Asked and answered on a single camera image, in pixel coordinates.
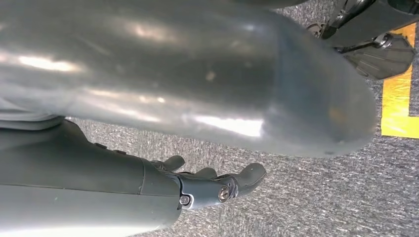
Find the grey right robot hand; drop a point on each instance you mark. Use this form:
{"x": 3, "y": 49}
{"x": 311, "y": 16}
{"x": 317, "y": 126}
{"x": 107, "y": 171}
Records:
{"x": 163, "y": 65}

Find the yellow floor tape square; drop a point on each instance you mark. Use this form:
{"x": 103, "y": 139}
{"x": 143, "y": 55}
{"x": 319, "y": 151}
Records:
{"x": 397, "y": 108}

